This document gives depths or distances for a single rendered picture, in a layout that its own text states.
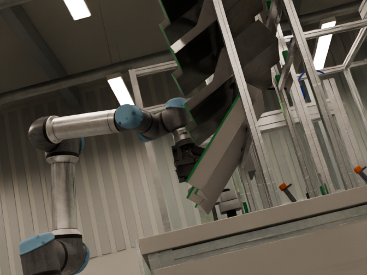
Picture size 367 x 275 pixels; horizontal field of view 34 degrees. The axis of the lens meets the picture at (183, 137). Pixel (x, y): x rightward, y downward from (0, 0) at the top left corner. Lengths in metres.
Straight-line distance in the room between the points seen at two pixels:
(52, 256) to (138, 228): 8.25
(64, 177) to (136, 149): 8.45
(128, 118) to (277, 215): 0.84
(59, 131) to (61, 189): 0.23
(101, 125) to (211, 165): 0.61
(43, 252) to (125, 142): 8.70
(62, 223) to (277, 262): 1.15
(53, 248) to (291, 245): 1.07
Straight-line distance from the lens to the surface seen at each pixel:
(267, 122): 3.09
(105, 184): 10.47
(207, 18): 1.53
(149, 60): 9.27
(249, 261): 1.07
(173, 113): 1.92
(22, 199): 10.84
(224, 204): 1.84
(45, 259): 1.96
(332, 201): 1.12
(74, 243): 2.08
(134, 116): 1.82
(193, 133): 1.59
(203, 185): 1.37
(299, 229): 1.11
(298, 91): 2.88
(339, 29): 3.12
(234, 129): 1.40
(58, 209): 2.11
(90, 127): 1.93
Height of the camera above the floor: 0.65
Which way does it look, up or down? 20 degrees up
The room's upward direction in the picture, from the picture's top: 14 degrees counter-clockwise
